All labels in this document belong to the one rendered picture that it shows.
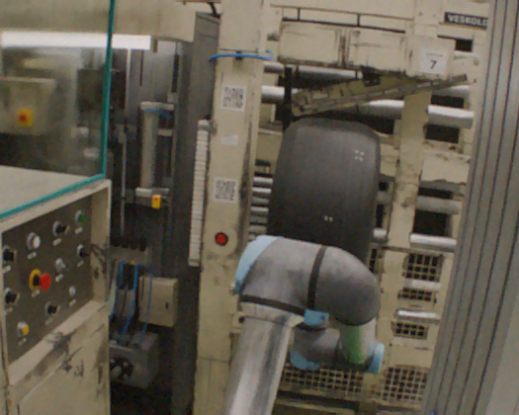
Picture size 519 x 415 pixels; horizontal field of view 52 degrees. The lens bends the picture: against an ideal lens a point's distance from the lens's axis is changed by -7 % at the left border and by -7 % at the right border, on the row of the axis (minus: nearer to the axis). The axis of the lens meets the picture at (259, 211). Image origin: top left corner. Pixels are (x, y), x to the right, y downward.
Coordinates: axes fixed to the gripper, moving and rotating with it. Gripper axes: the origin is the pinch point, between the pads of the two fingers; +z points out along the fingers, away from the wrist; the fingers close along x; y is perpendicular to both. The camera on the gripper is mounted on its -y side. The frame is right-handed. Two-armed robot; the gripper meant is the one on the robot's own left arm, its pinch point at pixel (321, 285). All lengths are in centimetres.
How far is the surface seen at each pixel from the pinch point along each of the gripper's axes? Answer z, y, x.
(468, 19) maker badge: 63, 97, -43
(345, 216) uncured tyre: -5.1, 20.8, -4.2
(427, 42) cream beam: 34, 79, -25
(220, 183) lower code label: 14.6, 23.9, 35.7
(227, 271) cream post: 18.2, -4.4, 31.2
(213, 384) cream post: 23, -48, 33
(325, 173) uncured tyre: -2.2, 31.7, 2.8
